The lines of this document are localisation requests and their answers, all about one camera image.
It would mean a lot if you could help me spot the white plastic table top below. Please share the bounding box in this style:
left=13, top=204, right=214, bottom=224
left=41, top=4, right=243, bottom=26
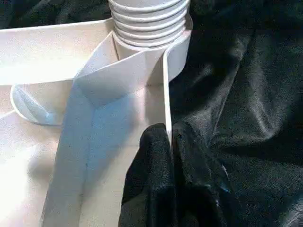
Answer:
left=0, top=18, right=193, bottom=227

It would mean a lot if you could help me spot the black mat cloth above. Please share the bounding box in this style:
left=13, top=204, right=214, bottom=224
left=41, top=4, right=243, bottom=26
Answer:
left=0, top=0, right=303, bottom=227

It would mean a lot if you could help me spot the white plastic table leg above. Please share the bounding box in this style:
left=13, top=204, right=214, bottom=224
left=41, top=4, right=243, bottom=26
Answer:
left=107, top=0, right=192, bottom=50

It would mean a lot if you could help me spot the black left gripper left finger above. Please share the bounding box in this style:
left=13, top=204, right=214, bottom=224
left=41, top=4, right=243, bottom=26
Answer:
left=120, top=122, right=183, bottom=227

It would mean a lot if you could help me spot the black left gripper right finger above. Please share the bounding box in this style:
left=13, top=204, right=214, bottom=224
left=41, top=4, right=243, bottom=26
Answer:
left=171, top=126, right=247, bottom=227

